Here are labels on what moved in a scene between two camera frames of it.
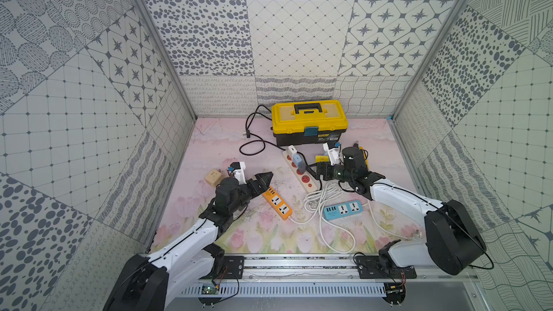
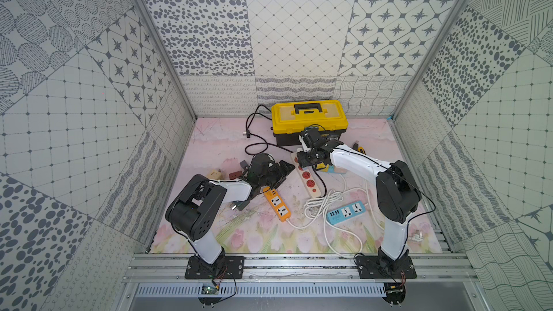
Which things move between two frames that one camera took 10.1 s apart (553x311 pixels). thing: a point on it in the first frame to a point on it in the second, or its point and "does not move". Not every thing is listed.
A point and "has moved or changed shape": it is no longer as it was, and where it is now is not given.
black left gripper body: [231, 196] to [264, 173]
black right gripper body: [343, 175] to [307, 158]
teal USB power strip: [343, 209] does not move
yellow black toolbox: [309, 122] does not move
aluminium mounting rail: [338, 268] does not move
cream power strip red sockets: [304, 179] has moved or changed shape
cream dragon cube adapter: [213, 177] does not move
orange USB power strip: [278, 204] does not move
